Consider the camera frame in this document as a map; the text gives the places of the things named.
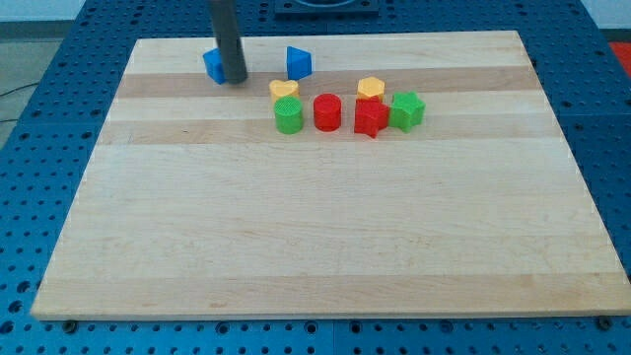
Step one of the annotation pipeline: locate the red cylinder block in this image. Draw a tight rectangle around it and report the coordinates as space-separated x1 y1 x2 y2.
313 93 342 132

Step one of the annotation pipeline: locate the wooden board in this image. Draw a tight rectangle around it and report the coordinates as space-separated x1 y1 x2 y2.
31 31 630 320

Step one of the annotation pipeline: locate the green cylinder block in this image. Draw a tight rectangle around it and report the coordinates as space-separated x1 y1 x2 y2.
273 96 304 134

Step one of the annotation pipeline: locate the yellow heart block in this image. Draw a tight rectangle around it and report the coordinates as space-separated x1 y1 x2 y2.
268 80 300 104

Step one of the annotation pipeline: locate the yellow hexagon block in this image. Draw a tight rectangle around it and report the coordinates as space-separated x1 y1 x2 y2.
357 77 386 102

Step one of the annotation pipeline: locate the black cable on floor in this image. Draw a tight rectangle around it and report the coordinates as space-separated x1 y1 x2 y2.
0 82 39 124

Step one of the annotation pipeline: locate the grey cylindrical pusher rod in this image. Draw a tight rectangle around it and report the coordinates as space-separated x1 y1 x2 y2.
208 0 247 84

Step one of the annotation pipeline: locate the green star block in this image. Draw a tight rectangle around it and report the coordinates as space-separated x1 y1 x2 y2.
388 92 426 133

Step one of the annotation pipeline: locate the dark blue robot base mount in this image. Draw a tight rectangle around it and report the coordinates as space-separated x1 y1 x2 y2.
273 0 381 19

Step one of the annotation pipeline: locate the blue cube block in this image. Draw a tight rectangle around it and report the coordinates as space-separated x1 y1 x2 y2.
202 48 227 85

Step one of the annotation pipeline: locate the red star block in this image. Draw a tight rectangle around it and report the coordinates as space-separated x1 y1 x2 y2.
354 99 390 138

